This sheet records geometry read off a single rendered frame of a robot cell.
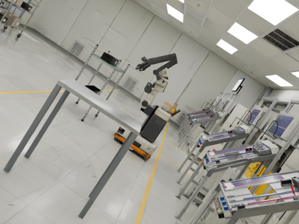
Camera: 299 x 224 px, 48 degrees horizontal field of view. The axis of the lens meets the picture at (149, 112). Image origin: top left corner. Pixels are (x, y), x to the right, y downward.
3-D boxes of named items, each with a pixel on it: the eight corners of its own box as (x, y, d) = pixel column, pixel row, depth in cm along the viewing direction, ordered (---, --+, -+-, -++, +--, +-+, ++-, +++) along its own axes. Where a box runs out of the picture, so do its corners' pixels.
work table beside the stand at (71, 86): (25, 155, 298) (73, 78, 290) (93, 197, 302) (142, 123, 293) (2, 170, 253) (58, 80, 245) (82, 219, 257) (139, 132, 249)
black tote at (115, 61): (109, 64, 522) (113, 58, 521) (100, 58, 523) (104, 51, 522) (116, 66, 579) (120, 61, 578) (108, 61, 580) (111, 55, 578)
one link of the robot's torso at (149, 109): (149, 118, 559) (157, 105, 556) (147, 119, 531) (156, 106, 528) (135, 109, 560) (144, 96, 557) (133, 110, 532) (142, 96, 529)
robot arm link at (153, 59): (175, 56, 514) (175, 57, 525) (175, 52, 514) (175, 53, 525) (147, 62, 518) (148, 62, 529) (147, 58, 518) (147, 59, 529)
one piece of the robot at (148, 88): (151, 95, 562) (159, 84, 559) (150, 95, 534) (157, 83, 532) (143, 90, 562) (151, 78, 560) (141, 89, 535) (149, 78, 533)
